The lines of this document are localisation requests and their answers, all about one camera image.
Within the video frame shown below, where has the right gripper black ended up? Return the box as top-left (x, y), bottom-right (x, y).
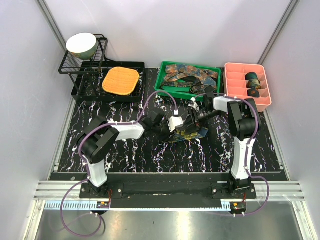
top-left (180, 108), bottom-right (220, 136)

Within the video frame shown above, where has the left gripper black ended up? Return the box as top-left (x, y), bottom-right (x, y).
top-left (152, 119), bottom-right (177, 144)

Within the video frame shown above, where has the blue yellow floral tie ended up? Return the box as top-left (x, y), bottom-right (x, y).
top-left (168, 127), bottom-right (209, 143)

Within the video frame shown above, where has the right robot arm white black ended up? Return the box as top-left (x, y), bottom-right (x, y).
top-left (180, 93), bottom-right (261, 199)

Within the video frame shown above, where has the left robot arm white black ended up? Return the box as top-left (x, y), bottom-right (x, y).
top-left (77, 114), bottom-right (176, 198)

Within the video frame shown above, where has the dark patterned tie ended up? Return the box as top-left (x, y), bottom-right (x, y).
top-left (160, 76), bottom-right (218, 95)

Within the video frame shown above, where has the green plastic bin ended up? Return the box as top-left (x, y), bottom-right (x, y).
top-left (154, 61), bottom-right (222, 100)

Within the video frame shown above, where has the orange teal patterned tie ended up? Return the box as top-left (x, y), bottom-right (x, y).
top-left (161, 64), bottom-right (219, 88)

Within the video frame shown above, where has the orange woven square mat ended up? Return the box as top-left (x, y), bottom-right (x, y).
top-left (102, 67), bottom-right (140, 96)

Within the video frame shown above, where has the pink divided organizer box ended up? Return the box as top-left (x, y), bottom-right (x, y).
top-left (224, 62), bottom-right (272, 112)

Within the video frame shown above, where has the rolled black orange tie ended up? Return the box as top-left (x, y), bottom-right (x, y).
top-left (247, 88), bottom-right (260, 98)

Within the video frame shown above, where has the rolled dark green tie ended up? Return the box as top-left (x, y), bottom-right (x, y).
top-left (245, 72), bottom-right (259, 81)

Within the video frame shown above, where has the white green ceramic bowl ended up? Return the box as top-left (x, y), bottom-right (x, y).
top-left (66, 33), bottom-right (98, 60)

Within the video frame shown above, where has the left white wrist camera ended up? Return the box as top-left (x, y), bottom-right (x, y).
top-left (168, 109), bottom-right (184, 132)

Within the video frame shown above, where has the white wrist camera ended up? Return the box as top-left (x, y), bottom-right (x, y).
top-left (188, 97), bottom-right (200, 112)
top-left (168, 109), bottom-right (184, 132)

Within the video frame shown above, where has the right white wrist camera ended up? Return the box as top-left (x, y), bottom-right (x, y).
top-left (188, 97), bottom-right (200, 112)

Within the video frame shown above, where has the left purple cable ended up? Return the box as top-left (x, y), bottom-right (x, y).
top-left (59, 90), bottom-right (179, 237)

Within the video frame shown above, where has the purple cable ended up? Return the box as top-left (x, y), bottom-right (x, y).
top-left (59, 90), bottom-right (179, 237)
top-left (194, 92), bottom-right (270, 217)

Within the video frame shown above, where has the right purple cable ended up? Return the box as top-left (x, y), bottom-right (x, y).
top-left (194, 92), bottom-right (270, 217)

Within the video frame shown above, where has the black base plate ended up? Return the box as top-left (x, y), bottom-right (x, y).
top-left (79, 173), bottom-right (257, 212)

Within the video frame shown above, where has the black wire dish rack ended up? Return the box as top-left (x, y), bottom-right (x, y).
top-left (58, 34), bottom-right (146, 103)

